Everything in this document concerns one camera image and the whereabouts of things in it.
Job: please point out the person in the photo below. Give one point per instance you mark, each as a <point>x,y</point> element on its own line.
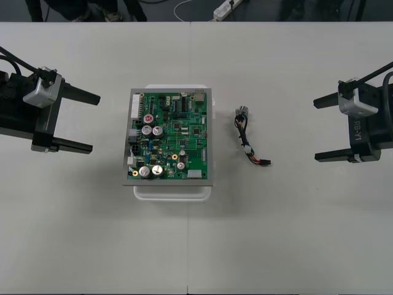
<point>112,15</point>

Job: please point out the green circuit board grey frame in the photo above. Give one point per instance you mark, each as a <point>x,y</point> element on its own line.
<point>184,132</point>

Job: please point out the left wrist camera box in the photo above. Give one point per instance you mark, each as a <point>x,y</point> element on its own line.
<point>43,92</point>

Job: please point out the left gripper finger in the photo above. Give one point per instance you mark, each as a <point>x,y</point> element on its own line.
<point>81,95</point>
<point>72,146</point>

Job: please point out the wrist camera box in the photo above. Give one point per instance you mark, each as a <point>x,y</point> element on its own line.
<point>43,92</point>
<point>356,106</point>

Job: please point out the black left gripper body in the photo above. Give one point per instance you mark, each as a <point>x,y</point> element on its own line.
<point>46,129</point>

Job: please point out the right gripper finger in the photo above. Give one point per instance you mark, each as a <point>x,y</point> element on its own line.
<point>333,156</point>
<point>327,100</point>

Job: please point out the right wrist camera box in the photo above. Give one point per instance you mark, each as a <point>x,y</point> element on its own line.
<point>356,106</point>

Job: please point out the white power strip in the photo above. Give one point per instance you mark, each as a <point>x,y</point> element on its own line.
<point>222,10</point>

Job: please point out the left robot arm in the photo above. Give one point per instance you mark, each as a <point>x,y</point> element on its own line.
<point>12,89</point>

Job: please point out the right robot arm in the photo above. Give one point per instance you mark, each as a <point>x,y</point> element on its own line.
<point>377,72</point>

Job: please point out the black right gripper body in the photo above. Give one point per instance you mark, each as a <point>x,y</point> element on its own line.
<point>365,138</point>

